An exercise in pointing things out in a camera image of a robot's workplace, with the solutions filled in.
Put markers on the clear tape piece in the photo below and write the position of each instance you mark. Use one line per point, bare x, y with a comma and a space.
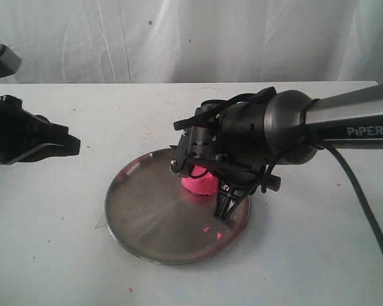
102, 222

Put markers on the pink putty lump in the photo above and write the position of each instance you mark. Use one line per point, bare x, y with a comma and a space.
206, 185

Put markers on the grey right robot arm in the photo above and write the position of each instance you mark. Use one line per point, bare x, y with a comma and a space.
297, 126

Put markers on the white backdrop curtain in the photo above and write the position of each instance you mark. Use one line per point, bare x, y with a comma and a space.
193, 41

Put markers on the round stainless steel plate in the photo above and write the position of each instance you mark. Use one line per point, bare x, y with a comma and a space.
154, 217

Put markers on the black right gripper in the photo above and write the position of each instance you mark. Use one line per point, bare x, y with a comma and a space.
228, 140

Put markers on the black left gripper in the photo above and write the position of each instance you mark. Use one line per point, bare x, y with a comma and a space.
24, 135

